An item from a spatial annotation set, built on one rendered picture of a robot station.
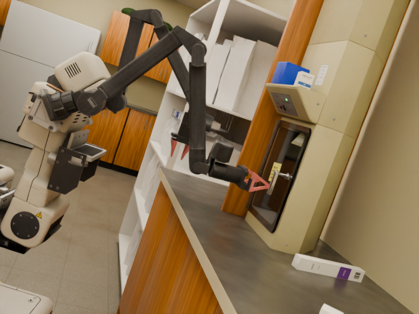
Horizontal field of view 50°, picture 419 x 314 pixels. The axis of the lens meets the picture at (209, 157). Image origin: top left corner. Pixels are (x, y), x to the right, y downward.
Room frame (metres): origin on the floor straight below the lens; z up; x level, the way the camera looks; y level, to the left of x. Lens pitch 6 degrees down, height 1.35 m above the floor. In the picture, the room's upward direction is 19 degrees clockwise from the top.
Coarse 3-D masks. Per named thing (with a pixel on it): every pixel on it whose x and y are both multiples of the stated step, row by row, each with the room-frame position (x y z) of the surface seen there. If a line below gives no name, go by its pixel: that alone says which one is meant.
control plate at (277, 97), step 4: (272, 96) 1.80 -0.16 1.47; (276, 96) 1.76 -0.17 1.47; (280, 96) 1.72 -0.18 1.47; (284, 96) 1.67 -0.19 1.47; (288, 96) 1.64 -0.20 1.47; (276, 100) 1.78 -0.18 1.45; (280, 100) 1.74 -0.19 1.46; (284, 100) 1.70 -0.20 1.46; (288, 100) 1.66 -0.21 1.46; (276, 104) 1.81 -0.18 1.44; (280, 104) 1.76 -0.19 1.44; (284, 104) 1.71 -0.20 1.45; (288, 104) 1.68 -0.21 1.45; (292, 104) 1.63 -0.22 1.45; (280, 108) 1.79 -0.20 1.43; (292, 108) 1.65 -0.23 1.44; (284, 112) 1.76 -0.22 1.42; (288, 112) 1.72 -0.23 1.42; (292, 112) 1.67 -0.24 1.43; (296, 112) 1.64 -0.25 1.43
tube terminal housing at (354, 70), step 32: (320, 64) 1.69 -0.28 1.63; (352, 64) 1.57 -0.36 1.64; (352, 96) 1.58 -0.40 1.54; (320, 128) 1.56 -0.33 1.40; (352, 128) 1.66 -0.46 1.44; (320, 160) 1.57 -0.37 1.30; (320, 192) 1.58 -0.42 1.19; (256, 224) 1.73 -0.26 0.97; (288, 224) 1.56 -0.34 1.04; (320, 224) 1.72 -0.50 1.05
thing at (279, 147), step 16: (288, 128) 1.73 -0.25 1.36; (304, 128) 1.60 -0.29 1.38; (272, 144) 1.82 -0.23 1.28; (288, 144) 1.68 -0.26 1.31; (304, 144) 1.56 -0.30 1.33; (272, 160) 1.77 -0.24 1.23; (288, 160) 1.64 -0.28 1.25; (256, 192) 1.81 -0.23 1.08; (272, 192) 1.67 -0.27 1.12; (288, 192) 1.56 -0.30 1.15; (256, 208) 1.76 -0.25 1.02; (272, 208) 1.62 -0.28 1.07; (272, 224) 1.58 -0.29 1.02
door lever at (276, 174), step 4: (276, 172) 1.58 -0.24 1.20; (272, 176) 1.59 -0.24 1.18; (276, 176) 1.58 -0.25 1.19; (284, 176) 1.59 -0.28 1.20; (288, 176) 1.59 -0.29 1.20; (272, 180) 1.58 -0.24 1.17; (276, 180) 1.59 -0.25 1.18; (272, 184) 1.58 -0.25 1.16; (268, 188) 1.59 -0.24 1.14; (272, 188) 1.58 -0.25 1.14; (268, 192) 1.58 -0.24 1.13
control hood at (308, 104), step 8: (272, 88) 1.76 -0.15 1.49; (280, 88) 1.68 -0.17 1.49; (288, 88) 1.60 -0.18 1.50; (296, 88) 1.53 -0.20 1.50; (304, 88) 1.53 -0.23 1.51; (296, 96) 1.56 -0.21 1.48; (304, 96) 1.53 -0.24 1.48; (312, 96) 1.54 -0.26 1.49; (320, 96) 1.55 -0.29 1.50; (296, 104) 1.60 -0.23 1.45; (304, 104) 1.54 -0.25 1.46; (312, 104) 1.54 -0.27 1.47; (320, 104) 1.55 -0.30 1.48; (280, 112) 1.81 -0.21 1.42; (304, 112) 1.56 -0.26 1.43; (312, 112) 1.55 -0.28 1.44; (320, 112) 1.56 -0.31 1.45; (304, 120) 1.63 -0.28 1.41; (312, 120) 1.55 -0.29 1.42
